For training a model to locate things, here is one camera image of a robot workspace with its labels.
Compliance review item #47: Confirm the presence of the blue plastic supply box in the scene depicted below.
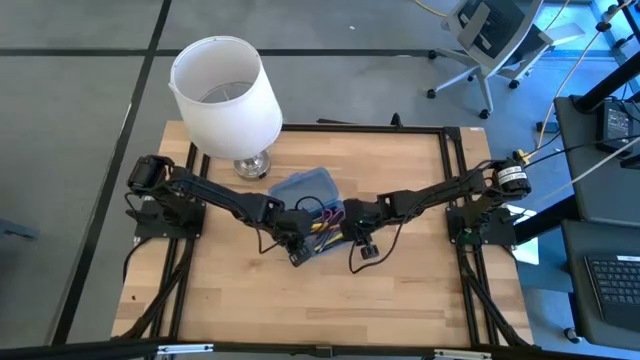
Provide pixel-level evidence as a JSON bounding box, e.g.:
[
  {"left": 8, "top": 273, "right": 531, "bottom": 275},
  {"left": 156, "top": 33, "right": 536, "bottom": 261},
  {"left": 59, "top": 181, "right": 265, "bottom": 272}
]
[{"left": 268, "top": 166, "right": 352, "bottom": 257}]

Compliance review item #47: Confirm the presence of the table lamp white shade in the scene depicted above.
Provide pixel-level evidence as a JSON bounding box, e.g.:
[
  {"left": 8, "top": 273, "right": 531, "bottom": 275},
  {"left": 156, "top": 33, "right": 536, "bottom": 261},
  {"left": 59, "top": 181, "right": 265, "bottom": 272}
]
[{"left": 168, "top": 34, "right": 284, "bottom": 181}]

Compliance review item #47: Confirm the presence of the black desk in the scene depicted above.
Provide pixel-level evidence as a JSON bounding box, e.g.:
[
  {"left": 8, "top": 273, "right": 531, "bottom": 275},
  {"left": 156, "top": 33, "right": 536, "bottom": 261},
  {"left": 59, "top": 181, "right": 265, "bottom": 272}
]
[
  {"left": 553, "top": 93, "right": 640, "bottom": 221},
  {"left": 560, "top": 218, "right": 640, "bottom": 351}
]

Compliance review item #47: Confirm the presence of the grey office chair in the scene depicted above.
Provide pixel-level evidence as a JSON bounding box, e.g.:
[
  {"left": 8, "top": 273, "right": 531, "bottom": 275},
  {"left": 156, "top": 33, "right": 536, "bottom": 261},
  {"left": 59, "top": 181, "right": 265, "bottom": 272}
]
[{"left": 426, "top": 0, "right": 586, "bottom": 121}]

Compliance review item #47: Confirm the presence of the black laptop keyboard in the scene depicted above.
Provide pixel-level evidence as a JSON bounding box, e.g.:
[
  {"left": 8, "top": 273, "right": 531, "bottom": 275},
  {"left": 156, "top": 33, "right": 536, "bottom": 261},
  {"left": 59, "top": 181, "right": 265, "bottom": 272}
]
[{"left": 583, "top": 253, "right": 640, "bottom": 331}]

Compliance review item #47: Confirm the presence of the black power adapter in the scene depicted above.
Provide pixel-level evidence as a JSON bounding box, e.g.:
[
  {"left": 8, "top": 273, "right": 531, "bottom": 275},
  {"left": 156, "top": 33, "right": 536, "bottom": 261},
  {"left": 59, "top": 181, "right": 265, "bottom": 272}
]
[{"left": 596, "top": 99, "right": 635, "bottom": 154}]

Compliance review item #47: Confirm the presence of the blue floor object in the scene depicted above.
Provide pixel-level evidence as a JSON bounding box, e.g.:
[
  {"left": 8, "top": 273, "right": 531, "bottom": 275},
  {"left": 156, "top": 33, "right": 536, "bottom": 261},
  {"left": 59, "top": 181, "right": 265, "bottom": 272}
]
[{"left": 0, "top": 218, "right": 41, "bottom": 241}]

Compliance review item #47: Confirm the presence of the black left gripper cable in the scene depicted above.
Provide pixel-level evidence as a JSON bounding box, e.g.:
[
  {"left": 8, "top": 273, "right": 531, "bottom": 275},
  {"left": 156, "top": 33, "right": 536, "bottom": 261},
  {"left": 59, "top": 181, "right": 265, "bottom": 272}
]
[{"left": 254, "top": 194, "right": 329, "bottom": 256}]

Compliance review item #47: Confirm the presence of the black aluminium frame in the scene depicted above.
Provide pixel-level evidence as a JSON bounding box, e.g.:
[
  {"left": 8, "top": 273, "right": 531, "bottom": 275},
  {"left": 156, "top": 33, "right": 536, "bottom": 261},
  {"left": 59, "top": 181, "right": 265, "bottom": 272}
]
[{"left": 0, "top": 122, "right": 640, "bottom": 360}]

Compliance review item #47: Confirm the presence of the black cable bundle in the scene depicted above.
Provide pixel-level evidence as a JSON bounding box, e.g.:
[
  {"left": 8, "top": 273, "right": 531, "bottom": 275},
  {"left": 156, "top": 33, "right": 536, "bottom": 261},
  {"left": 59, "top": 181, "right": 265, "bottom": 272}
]
[
  {"left": 119, "top": 237, "right": 197, "bottom": 341},
  {"left": 457, "top": 244, "right": 532, "bottom": 348}
]

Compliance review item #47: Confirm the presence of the silver frame bracket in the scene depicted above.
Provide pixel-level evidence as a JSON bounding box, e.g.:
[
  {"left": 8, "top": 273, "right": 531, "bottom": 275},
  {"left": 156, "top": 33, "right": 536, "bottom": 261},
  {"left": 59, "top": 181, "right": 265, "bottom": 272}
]
[
  {"left": 433, "top": 348, "right": 494, "bottom": 360},
  {"left": 156, "top": 343, "right": 215, "bottom": 356}
]

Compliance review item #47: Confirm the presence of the thin black cable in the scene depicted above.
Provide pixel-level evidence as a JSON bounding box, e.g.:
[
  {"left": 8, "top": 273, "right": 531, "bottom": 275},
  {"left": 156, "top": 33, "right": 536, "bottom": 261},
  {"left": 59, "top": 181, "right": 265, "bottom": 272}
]
[{"left": 524, "top": 133, "right": 640, "bottom": 169}]

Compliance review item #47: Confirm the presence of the white cable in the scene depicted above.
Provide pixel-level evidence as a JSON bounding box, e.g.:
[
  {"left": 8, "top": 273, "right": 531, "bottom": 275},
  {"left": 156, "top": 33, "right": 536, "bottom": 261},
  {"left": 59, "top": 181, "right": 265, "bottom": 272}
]
[{"left": 559, "top": 148, "right": 640, "bottom": 191}]

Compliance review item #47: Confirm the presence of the yellow cable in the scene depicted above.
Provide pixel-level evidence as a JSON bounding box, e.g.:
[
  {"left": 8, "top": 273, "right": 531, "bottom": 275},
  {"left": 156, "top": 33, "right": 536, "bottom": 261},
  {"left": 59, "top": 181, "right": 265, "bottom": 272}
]
[{"left": 537, "top": 0, "right": 624, "bottom": 151}]

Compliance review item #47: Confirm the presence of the black metal post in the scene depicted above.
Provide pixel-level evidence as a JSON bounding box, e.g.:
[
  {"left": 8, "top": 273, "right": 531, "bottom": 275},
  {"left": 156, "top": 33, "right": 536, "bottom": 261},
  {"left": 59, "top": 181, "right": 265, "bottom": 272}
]
[{"left": 572, "top": 49, "right": 640, "bottom": 114}]

